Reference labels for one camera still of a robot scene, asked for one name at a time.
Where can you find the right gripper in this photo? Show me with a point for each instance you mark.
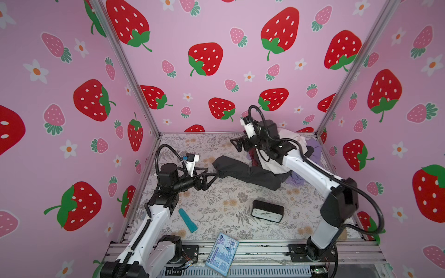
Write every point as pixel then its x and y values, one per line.
pixel 240 140

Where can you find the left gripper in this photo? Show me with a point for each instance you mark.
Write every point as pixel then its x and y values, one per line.
pixel 203 186

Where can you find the dark grey cloth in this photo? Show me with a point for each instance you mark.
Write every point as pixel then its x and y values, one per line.
pixel 229 167

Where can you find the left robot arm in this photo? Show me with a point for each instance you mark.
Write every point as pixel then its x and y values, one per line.
pixel 147 253

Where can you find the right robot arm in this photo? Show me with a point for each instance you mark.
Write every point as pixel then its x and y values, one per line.
pixel 341 196

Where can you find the maroon cloth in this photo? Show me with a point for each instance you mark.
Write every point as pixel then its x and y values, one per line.
pixel 255 159

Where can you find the teal plastic tool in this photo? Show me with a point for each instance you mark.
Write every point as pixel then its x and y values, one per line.
pixel 187 220

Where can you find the black rectangular box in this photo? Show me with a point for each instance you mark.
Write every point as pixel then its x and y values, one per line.
pixel 267 211

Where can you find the blue printed card packet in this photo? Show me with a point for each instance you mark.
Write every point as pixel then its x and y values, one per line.
pixel 222 254

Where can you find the wooden oval brush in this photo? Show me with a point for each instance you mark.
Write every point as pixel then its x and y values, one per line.
pixel 343 236

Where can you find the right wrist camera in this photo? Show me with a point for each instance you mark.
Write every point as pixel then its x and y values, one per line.
pixel 249 126

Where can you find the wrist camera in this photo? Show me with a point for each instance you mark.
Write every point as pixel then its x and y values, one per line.
pixel 249 126
pixel 190 161

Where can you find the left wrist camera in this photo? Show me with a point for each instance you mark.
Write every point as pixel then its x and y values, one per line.
pixel 190 161

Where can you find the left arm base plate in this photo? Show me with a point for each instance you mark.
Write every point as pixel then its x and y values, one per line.
pixel 189 252

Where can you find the aluminium front rail frame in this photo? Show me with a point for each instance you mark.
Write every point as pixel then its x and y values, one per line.
pixel 261 259

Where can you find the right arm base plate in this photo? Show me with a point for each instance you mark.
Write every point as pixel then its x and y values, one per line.
pixel 311 254

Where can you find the left corner aluminium post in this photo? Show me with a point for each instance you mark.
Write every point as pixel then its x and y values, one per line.
pixel 105 21

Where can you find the corner aluminium post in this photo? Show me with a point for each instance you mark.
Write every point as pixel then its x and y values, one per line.
pixel 105 21
pixel 378 27

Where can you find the right corner aluminium post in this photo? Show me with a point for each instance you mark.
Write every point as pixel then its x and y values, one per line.
pixel 378 27

